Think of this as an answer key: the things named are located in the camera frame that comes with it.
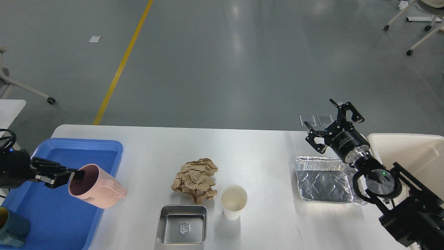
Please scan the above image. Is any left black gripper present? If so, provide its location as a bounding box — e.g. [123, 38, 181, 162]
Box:
[0, 150, 85, 189]

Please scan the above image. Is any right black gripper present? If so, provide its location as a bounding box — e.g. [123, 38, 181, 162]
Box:
[304, 99, 371, 164]

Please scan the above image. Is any pink ribbed mug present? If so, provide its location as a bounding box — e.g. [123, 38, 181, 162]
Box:
[68, 164, 128, 209]

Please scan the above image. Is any square steel tray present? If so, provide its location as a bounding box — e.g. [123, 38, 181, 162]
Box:
[156, 205, 207, 245]

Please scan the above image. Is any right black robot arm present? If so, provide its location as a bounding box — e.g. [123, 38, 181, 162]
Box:
[304, 99, 444, 250]

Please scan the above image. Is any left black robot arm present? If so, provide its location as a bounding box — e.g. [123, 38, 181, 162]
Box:
[0, 128, 85, 189]

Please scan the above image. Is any clear floor plate right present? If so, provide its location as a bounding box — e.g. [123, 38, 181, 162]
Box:
[317, 115, 335, 127]

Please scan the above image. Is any clear floor plate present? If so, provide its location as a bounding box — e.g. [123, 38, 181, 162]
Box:
[317, 115, 335, 127]
[299, 115, 317, 127]

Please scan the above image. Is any clear floor plate left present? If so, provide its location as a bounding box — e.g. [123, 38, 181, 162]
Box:
[299, 115, 317, 127]

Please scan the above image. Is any aluminium foil tray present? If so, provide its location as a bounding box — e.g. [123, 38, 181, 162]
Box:
[295, 156, 367, 206]

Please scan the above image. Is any blue plastic tray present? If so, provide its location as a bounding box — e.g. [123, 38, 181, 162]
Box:
[2, 138, 123, 250]

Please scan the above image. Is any teal mug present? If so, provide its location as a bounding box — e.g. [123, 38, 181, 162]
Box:
[0, 206, 31, 248]

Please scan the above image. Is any white side table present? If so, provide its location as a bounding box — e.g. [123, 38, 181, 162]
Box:
[0, 99, 26, 129]

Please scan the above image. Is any beige plastic bin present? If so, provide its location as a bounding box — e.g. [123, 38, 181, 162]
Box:
[367, 133, 444, 199]

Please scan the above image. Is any office chair base left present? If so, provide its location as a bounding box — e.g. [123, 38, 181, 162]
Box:
[0, 45, 56, 105]

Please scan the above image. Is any white rolling stand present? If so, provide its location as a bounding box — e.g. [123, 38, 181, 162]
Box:
[384, 0, 444, 56]

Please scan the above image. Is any white paper cup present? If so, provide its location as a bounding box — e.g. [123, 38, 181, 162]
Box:
[220, 185, 248, 220]

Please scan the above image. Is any white paper on floor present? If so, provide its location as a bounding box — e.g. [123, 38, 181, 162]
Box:
[88, 35, 102, 43]

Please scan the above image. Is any crumpled brown paper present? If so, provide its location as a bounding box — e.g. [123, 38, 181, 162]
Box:
[171, 158, 218, 205]

